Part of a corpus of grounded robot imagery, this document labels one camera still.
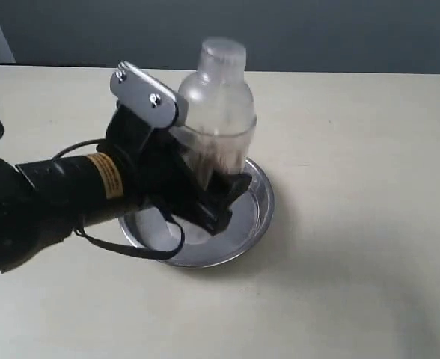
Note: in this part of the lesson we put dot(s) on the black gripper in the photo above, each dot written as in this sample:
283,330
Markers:
153,174

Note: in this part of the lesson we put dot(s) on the clear plastic shaker bottle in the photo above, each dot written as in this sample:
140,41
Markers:
221,119

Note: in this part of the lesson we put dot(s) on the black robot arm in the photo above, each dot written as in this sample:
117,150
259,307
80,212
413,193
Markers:
42,203

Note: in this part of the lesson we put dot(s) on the round stainless steel tray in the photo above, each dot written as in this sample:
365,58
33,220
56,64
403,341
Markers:
251,217

